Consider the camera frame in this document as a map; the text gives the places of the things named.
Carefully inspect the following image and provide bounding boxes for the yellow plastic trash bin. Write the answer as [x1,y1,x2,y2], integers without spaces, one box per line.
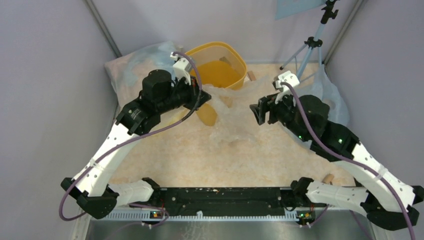
[184,41,248,127]

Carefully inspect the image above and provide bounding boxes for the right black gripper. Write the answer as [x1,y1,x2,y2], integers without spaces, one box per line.
[250,87,310,142]

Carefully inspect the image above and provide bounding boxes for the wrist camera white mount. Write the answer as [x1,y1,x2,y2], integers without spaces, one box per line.
[272,70,300,104]
[170,51,192,86]

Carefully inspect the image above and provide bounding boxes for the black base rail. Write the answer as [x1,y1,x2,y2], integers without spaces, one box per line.
[148,187,299,217]

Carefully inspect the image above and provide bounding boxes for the white cable duct strip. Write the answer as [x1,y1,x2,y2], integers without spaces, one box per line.
[101,210,299,222]

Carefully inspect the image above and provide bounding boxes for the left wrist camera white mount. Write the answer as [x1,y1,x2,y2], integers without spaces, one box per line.
[170,51,192,86]

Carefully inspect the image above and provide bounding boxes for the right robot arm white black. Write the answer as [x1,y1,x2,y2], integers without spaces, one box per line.
[250,94,424,231]

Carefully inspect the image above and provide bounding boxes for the blue stuffed bag right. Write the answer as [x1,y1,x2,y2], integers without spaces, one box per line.
[294,65,350,126]

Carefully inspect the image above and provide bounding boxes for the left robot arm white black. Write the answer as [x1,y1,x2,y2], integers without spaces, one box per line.
[61,69,211,219]

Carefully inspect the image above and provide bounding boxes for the wooden block rear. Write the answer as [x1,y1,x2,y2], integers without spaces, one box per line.
[247,71,257,82]

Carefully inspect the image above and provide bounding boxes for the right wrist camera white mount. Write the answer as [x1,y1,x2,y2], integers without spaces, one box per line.
[272,70,300,104]

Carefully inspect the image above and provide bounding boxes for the clear plastic trash bag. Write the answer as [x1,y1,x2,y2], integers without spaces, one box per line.
[192,76,285,148]

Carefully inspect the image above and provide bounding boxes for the large stuffed bag left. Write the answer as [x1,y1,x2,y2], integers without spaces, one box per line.
[104,41,180,108]

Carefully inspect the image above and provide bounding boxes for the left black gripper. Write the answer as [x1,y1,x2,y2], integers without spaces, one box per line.
[157,73,212,114]

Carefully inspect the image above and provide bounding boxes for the light blue tripod stand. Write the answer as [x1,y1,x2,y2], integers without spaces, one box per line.
[279,0,339,80]

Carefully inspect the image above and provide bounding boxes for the wooden cylinder near right base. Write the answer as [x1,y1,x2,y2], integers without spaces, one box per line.
[322,173,335,185]

